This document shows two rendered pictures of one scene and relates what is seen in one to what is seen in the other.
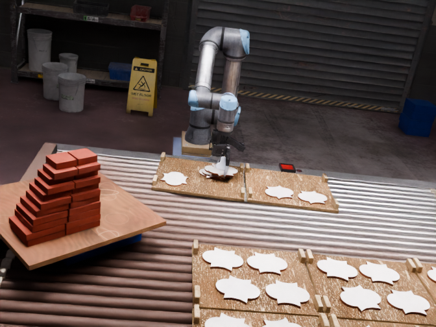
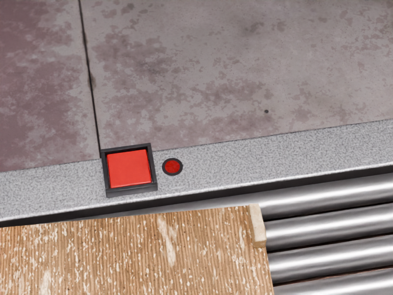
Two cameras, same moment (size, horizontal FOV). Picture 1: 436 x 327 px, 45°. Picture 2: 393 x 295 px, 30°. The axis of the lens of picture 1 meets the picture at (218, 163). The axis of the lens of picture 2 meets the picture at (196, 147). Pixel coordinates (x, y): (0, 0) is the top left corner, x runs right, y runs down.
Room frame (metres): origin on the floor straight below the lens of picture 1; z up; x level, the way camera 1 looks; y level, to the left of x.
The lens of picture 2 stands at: (1.92, -0.41, 1.85)
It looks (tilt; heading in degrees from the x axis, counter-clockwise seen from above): 56 degrees down; 355
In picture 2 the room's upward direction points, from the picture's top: 2 degrees clockwise
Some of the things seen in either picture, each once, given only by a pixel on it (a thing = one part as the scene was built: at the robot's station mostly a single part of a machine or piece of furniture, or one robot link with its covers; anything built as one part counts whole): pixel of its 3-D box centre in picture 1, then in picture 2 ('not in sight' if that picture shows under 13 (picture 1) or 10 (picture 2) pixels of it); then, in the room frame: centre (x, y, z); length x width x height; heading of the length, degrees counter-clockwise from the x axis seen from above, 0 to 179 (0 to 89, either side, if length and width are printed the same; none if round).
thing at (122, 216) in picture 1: (65, 209); not in sight; (1.58, 0.50, 1.03); 0.50 x 0.50 x 0.02; 47
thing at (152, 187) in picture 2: (287, 167); (128, 170); (2.50, -0.36, 0.92); 0.08 x 0.08 x 0.02; 7
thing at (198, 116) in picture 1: (202, 111); not in sight; (2.72, 0.12, 1.09); 0.13 x 0.12 x 0.14; 91
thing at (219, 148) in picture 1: (220, 142); not in sight; (2.22, 0.00, 1.12); 0.09 x 0.08 x 0.12; 109
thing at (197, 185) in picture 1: (200, 178); not in sight; (2.22, 0.07, 0.93); 0.41 x 0.35 x 0.02; 92
